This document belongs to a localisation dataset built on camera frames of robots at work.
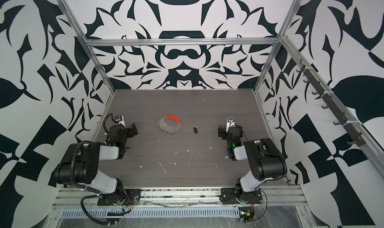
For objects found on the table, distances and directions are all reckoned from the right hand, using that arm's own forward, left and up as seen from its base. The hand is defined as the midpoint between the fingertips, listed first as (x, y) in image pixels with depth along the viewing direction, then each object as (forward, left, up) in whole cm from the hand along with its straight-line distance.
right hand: (231, 124), depth 94 cm
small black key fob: (0, +22, -6) cm, 23 cm away
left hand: (0, +65, +3) cm, 65 cm away
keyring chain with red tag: (+3, +44, -5) cm, 44 cm away
